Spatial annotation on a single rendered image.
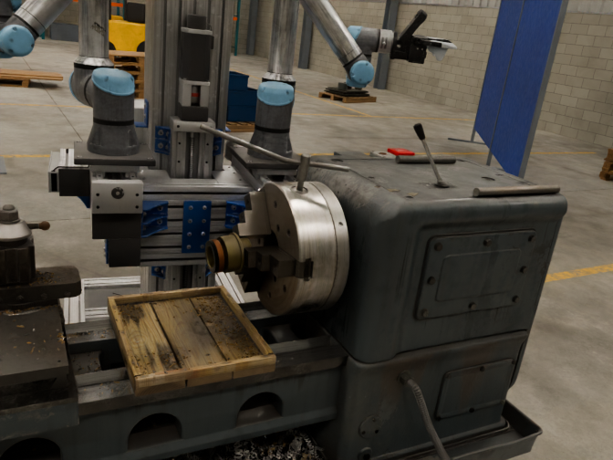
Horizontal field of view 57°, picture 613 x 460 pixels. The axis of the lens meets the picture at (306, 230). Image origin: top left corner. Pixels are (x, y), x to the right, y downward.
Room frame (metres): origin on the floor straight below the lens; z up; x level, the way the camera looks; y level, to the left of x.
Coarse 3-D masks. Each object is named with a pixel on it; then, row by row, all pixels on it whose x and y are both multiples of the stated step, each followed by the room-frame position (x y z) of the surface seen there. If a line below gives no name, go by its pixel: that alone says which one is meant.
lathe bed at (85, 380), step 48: (96, 336) 1.12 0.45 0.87; (288, 336) 1.27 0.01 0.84; (96, 384) 0.98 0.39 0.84; (240, 384) 1.05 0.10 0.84; (288, 384) 1.12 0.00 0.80; (336, 384) 1.18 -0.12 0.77; (48, 432) 0.88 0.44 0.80; (96, 432) 0.92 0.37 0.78; (144, 432) 1.01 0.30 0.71; (192, 432) 1.01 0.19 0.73; (240, 432) 1.06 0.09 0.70
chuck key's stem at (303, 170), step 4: (304, 152) 1.24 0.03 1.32; (304, 156) 1.22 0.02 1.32; (308, 156) 1.22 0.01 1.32; (300, 160) 1.23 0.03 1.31; (304, 160) 1.22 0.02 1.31; (308, 160) 1.23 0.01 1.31; (300, 164) 1.23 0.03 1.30; (304, 164) 1.22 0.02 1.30; (308, 164) 1.23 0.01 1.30; (300, 168) 1.23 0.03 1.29; (304, 168) 1.23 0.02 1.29; (308, 168) 1.24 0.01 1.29; (300, 172) 1.23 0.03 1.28; (304, 172) 1.23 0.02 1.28; (300, 176) 1.23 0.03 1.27; (304, 176) 1.23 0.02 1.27; (300, 180) 1.23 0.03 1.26; (304, 180) 1.23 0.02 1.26; (300, 184) 1.24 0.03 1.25; (296, 188) 1.24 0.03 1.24; (300, 188) 1.24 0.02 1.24
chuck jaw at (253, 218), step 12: (252, 192) 1.29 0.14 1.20; (264, 192) 1.30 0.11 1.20; (252, 204) 1.27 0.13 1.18; (264, 204) 1.28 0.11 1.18; (240, 216) 1.27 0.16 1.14; (252, 216) 1.25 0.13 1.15; (264, 216) 1.27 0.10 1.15; (240, 228) 1.22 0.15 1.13; (252, 228) 1.24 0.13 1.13; (264, 228) 1.25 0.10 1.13
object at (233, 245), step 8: (216, 240) 1.18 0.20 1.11; (224, 240) 1.18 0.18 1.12; (232, 240) 1.18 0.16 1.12; (240, 240) 1.18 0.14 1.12; (248, 240) 1.21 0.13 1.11; (208, 248) 1.20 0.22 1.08; (216, 248) 1.16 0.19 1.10; (224, 248) 1.17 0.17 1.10; (232, 248) 1.17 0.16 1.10; (240, 248) 1.17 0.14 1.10; (208, 256) 1.20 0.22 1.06; (216, 256) 1.15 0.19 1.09; (224, 256) 1.16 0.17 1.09; (232, 256) 1.16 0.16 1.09; (240, 256) 1.17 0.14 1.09; (208, 264) 1.19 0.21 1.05; (216, 264) 1.14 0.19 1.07; (224, 264) 1.16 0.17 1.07; (232, 264) 1.16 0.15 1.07; (240, 264) 1.17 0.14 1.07; (216, 272) 1.16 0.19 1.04; (224, 272) 1.18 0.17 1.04
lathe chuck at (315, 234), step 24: (288, 192) 1.22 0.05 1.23; (312, 192) 1.25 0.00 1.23; (288, 216) 1.18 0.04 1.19; (312, 216) 1.18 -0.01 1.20; (264, 240) 1.29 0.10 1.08; (288, 240) 1.17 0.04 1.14; (312, 240) 1.14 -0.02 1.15; (312, 264) 1.13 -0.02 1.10; (336, 264) 1.15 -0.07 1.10; (264, 288) 1.26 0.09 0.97; (288, 288) 1.15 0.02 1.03; (312, 288) 1.13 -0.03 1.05; (288, 312) 1.16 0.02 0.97
